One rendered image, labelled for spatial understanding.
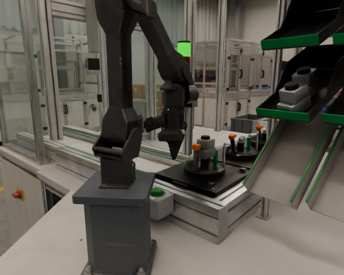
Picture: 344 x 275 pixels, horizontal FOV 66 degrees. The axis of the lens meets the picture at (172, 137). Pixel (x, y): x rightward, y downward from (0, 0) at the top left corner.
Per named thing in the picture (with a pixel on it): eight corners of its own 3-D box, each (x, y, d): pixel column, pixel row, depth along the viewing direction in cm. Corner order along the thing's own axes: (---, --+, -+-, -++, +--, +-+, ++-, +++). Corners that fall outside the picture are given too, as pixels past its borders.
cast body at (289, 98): (294, 119, 60) (290, 91, 57) (278, 115, 64) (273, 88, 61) (317, 102, 63) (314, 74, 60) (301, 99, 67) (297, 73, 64)
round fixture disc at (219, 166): (210, 183, 81) (210, 177, 80) (175, 172, 90) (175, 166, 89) (232, 171, 91) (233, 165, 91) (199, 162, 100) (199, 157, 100)
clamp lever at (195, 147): (196, 168, 85) (196, 145, 83) (191, 167, 86) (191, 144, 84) (202, 166, 87) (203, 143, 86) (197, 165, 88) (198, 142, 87)
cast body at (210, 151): (205, 159, 85) (205, 138, 84) (194, 156, 88) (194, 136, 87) (218, 154, 92) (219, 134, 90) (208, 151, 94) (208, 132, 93)
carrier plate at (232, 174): (215, 199, 74) (215, 192, 74) (154, 178, 90) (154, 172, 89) (253, 175, 92) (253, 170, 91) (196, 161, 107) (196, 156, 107)
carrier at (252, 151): (254, 174, 93) (257, 139, 90) (199, 160, 108) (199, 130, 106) (279, 159, 111) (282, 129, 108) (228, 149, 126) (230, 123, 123)
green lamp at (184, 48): (184, 55, 99) (184, 42, 98) (174, 56, 102) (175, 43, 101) (193, 56, 103) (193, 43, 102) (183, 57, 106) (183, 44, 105)
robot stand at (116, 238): (78, 284, 56) (70, 196, 51) (101, 242, 70) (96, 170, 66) (147, 288, 55) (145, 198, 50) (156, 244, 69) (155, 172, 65)
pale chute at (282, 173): (297, 210, 61) (291, 202, 58) (248, 191, 71) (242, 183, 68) (343, 116, 68) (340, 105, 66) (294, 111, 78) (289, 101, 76)
